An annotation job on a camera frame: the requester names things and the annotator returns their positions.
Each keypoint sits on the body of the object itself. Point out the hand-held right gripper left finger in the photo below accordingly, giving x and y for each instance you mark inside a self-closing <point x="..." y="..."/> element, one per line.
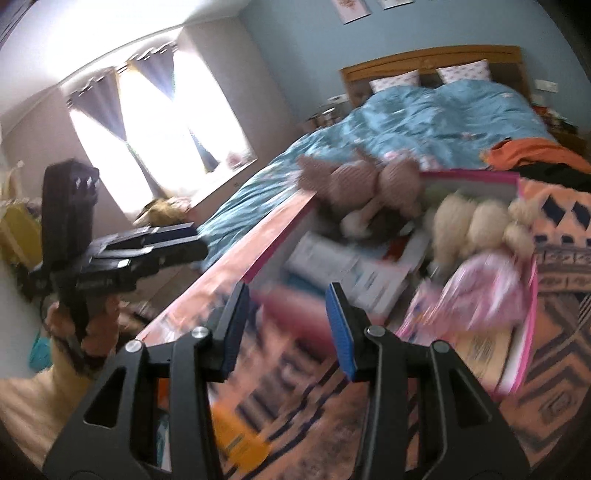
<point x="235" y="323"/>

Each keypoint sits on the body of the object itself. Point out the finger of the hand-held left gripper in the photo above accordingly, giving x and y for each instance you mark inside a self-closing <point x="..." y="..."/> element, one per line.
<point x="171" y="232"/>
<point x="175" y="256"/>

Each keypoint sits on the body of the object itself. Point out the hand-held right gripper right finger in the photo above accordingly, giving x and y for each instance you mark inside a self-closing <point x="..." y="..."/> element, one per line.
<point x="341" y="332"/>

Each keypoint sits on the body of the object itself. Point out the pink cardboard box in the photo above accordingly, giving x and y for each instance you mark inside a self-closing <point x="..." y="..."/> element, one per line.
<point x="221" y="272"/>

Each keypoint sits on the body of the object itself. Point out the white remote control box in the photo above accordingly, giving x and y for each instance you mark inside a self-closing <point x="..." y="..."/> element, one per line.
<point x="332" y="258"/>

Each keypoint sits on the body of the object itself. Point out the pink tasselled gift bag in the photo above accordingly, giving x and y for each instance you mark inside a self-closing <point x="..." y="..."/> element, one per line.
<point x="475" y="290"/>

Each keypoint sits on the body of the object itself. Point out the pink knitted bear plush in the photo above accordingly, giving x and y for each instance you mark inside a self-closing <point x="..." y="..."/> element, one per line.
<point x="360" y="180"/>

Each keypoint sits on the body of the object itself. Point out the cream plush toy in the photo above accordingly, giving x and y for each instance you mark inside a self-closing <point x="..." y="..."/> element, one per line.
<point x="461" y="221"/>

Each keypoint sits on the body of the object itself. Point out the person's left forearm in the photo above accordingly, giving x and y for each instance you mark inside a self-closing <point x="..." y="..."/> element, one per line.
<point x="37" y="401"/>

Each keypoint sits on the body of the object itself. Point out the person's left hand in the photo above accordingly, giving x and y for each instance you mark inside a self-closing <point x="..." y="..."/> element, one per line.
<point x="101" y="323"/>

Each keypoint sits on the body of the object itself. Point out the olive cloth bundle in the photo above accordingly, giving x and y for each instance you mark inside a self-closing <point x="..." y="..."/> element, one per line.
<point x="161" y="210"/>

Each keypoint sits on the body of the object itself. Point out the yellow cloth bag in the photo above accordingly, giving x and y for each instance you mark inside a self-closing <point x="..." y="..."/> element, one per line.
<point x="18" y="230"/>

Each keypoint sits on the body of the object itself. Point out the pink windowsill item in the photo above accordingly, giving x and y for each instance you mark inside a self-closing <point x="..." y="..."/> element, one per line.
<point x="240" y="159"/>

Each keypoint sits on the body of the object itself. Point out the orange sunscreen tube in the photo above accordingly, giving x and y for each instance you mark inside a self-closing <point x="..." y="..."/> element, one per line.
<point x="235" y="434"/>

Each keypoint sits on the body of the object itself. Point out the black and white panda plush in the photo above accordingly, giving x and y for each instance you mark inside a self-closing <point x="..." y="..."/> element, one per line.
<point x="364" y="221"/>

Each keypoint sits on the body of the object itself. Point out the grey window curtain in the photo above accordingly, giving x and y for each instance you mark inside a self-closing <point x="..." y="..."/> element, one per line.
<point x="157" y="69"/>
<point x="101" y="106"/>

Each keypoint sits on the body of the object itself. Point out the teal bag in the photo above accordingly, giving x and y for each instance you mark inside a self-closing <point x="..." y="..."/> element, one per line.
<point x="41" y="350"/>

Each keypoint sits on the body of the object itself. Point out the tan cardboard packet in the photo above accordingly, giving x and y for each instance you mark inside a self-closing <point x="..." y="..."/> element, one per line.
<point x="485" y="350"/>

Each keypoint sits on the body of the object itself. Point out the orange patterned blanket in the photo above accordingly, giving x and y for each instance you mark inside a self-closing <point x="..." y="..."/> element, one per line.
<point x="563" y="323"/>

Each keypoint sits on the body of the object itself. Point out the white patterned pillow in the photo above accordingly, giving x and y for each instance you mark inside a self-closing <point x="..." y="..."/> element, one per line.
<point x="461" y="73"/>
<point x="395" y="82"/>

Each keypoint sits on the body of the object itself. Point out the orange cloth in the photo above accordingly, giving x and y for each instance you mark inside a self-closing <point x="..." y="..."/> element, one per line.
<point x="531" y="150"/>

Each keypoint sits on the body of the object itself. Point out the dark clothes pile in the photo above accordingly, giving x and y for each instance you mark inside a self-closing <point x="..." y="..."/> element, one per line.
<point x="563" y="173"/>

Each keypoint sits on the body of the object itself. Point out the wooden headboard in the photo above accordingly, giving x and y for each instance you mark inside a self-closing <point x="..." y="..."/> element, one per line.
<point x="429" y="57"/>

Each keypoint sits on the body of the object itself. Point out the framed wall picture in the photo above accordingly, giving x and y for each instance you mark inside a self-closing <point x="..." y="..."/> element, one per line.
<point x="353" y="10"/>
<point x="397" y="3"/>

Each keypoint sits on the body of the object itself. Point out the white wall socket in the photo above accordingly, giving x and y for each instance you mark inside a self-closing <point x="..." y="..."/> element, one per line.
<point x="545" y="85"/>

